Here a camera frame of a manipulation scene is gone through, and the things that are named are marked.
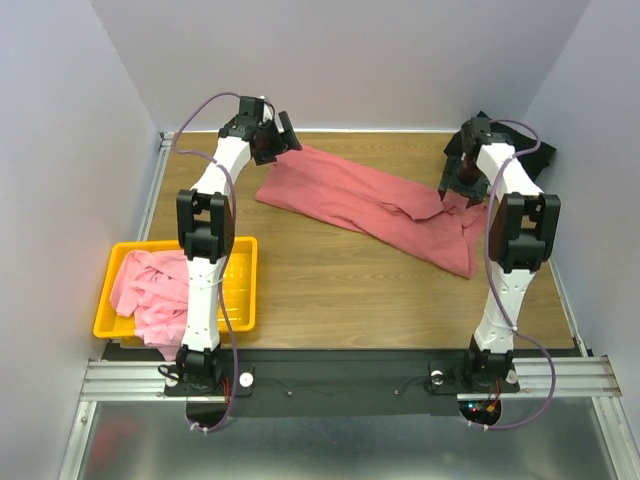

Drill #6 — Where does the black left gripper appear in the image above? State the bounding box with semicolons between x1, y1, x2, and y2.
255;112;302;166

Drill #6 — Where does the black folded t shirt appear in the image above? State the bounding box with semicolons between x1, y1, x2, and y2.
443;110;558;186

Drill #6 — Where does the light pink t shirt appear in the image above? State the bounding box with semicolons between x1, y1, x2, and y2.
110;250;189;362

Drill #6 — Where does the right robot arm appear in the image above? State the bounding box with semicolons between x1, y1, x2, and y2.
438;117;561;390

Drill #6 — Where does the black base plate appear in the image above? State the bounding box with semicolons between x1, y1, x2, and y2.
164;347;521;419

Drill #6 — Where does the yellow plastic basket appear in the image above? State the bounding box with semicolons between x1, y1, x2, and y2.
93;236;258;345

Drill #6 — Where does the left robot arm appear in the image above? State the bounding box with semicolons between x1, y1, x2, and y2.
172;92;301;394

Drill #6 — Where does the red t shirt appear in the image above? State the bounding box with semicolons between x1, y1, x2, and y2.
255;146;487;279

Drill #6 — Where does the aluminium frame rail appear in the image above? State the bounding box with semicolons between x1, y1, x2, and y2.
79;357;191;401

